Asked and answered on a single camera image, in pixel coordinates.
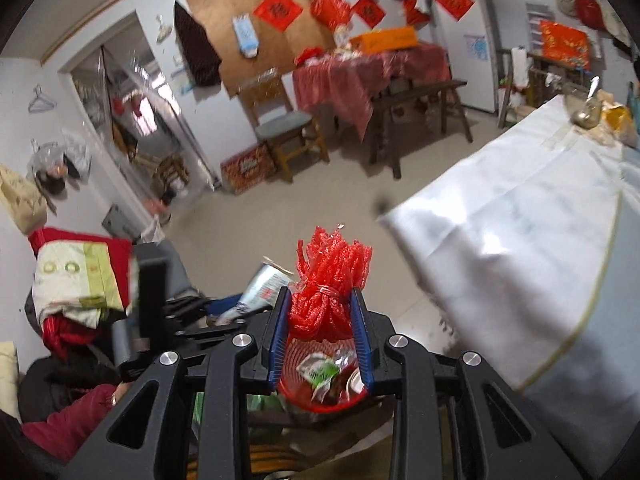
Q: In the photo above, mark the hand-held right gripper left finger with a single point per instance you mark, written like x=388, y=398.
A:
x=277, y=340

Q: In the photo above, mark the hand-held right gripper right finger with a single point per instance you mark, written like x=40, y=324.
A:
x=362, y=340

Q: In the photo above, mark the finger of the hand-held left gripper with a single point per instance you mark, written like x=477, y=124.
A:
x=225, y=306
x=215, y=332

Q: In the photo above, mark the silver squeeze tube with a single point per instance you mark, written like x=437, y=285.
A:
x=260, y=285

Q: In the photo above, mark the green snack wrapper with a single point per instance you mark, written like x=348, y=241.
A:
x=320, y=371

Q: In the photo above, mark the red foam fruit net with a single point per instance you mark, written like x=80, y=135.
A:
x=325, y=280

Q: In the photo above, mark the red mesh basket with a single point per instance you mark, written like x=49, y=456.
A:
x=325, y=406

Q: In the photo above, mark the person's left forearm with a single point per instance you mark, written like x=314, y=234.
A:
x=65, y=425

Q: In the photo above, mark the grey box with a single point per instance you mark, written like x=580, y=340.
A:
x=122, y=221

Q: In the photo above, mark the red and white folded quilt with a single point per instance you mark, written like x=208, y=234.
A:
x=75, y=270

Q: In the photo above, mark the green plastic bag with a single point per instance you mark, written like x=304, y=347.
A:
x=200, y=410

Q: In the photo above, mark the black fleece garment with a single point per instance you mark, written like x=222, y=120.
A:
x=55, y=375

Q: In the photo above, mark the red carton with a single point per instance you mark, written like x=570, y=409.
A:
x=247, y=167

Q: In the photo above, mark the beige patterned bag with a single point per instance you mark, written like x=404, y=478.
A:
x=17, y=200

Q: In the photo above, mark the clear plastic door curtain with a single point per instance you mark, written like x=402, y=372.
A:
x=130, y=110

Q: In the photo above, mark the wooden chair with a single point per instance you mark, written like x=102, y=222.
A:
x=282, y=125

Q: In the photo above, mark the dark hanging garment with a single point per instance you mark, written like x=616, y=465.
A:
x=197, y=45

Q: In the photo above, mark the dark wooden bench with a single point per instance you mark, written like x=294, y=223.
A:
x=415, y=95

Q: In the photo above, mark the red checked tablecloth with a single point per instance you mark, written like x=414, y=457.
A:
x=345, y=85

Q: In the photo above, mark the blue mask packet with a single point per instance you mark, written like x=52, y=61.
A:
x=245, y=35

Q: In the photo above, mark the white refrigerator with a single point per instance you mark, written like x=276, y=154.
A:
x=465, y=70

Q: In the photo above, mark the red diamond paper decoration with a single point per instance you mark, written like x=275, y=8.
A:
x=277, y=10
x=368, y=11
x=454, y=0

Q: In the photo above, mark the long orange box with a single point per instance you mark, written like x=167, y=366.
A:
x=382, y=40

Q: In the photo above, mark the white paper towel roll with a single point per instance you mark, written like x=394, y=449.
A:
x=519, y=67

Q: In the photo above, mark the red hanging plastic bag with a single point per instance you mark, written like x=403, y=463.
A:
x=330, y=5

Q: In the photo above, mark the yellow plastic bag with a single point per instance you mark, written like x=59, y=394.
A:
x=617, y=120

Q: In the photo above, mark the orange gift box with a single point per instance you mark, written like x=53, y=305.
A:
x=565, y=44

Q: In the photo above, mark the red tote bag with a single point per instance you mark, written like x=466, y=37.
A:
x=590, y=10

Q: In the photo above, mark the beige tote bag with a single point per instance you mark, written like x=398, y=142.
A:
x=621, y=27

